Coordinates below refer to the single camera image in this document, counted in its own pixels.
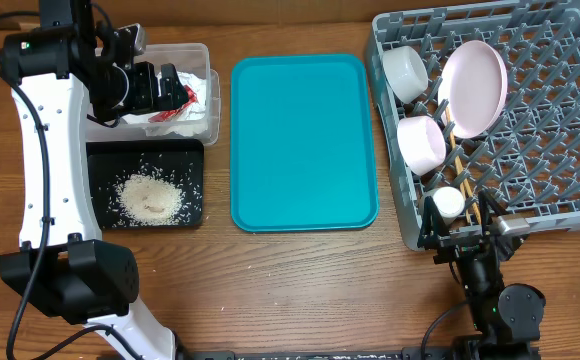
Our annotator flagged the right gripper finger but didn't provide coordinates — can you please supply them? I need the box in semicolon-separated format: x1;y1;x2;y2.
417;196;450;248
478;190;508;235

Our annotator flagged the white paper cup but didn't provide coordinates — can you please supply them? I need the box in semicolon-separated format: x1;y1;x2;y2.
419;186;465;225

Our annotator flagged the red snack wrapper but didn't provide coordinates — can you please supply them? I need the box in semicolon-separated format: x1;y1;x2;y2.
148;85;197;123

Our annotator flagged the white napkin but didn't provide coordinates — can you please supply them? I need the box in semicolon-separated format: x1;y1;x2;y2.
122;71;209;137

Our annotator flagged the wooden chopstick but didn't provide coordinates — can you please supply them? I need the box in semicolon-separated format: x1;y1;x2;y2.
444;107;482;224
445;106;481;223

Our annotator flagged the small white plate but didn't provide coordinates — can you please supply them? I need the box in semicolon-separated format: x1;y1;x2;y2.
397;116;446;176

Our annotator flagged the large white plate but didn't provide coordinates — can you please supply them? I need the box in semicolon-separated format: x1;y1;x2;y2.
437;40;508;139

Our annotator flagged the grey bowl of rice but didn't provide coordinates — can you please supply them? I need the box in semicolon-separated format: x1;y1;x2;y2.
382;46;428;103

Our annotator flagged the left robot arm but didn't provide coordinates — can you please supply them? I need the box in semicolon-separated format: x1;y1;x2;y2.
0;1;188;359

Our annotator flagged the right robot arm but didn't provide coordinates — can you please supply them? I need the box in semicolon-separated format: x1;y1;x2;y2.
418;191;546;360

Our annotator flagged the clear plastic waste bin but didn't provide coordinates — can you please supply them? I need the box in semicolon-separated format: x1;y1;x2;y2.
86;43;221;146

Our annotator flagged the grey dishwasher rack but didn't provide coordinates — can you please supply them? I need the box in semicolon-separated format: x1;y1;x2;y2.
366;1;580;248

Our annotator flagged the black plastic tray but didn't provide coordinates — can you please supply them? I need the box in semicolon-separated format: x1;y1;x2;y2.
87;140;204;227

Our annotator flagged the pile of white rice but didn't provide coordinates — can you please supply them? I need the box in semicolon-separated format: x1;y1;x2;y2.
92;169;203;229

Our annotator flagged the teal serving tray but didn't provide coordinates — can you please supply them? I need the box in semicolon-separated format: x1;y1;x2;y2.
230;54;379;233

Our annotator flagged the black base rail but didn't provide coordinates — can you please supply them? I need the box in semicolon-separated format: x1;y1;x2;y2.
177;346;541;360

